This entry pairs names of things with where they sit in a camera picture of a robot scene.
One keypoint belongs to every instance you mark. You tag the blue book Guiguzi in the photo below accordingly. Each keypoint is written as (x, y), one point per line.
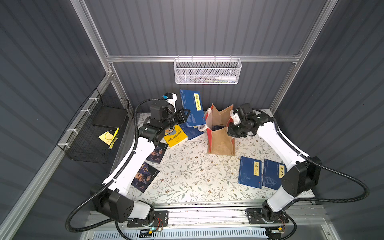
(273, 172)

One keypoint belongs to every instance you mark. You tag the blue book Yuewei notes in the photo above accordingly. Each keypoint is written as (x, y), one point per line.
(191, 101)

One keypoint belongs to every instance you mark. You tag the black wire wall basket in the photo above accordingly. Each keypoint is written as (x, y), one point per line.
(81, 140)

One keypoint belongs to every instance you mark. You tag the dark portrait book lower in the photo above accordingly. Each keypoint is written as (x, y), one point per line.
(144, 177)

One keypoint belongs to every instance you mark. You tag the yellow cartoon cover book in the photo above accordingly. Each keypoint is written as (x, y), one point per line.
(176, 137)

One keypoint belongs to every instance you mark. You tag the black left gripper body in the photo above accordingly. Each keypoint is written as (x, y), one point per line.
(182, 115)

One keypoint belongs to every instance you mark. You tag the burlap canvas bag red panel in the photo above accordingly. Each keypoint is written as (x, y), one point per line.
(219, 142)

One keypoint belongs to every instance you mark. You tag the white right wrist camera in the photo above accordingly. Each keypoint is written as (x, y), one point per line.
(235, 117)

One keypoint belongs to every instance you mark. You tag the black tray in basket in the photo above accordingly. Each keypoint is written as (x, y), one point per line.
(110, 117)

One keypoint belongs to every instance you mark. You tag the blue book Yuanqu 300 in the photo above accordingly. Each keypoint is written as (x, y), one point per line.
(250, 173)

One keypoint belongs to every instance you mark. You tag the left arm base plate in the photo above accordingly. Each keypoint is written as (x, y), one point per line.
(154, 219)

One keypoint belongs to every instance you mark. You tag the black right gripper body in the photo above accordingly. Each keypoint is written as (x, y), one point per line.
(236, 129)

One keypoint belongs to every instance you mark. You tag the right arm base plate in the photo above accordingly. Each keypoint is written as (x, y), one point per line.
(262, 216)

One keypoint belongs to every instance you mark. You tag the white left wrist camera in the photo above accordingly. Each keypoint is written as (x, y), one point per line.
(171, 99)

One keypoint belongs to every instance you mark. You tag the white wire mesh basket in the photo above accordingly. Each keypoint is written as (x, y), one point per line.
(202, 71)

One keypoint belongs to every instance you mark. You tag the blue book Shijing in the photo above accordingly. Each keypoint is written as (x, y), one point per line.
(217, 127)

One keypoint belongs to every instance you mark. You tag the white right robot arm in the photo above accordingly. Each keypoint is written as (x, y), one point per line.
(302, 171)

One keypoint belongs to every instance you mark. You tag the white marker in basket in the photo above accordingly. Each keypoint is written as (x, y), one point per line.
(226, 78)

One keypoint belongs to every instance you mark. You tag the floral table mat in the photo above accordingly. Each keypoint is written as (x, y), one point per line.
(188, 174)

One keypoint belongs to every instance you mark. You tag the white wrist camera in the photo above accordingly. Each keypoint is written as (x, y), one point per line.
(171, 99)
(235, 117)

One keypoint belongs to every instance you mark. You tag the dark portrait book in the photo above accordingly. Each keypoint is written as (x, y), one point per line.
(144, 177)
(158, 153)

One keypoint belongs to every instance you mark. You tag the yellow sticky note pad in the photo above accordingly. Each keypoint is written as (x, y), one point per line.
(107, 137)

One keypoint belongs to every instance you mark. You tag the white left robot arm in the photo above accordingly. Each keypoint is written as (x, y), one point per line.
(112, 199)

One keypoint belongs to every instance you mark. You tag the blue book near bag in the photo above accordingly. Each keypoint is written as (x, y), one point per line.
(191, 132)

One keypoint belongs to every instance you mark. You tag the dark portrait book upper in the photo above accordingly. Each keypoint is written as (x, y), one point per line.
(158, 153)

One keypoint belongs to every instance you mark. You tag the yellow pen in basket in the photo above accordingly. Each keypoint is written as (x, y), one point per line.
(115, 137)

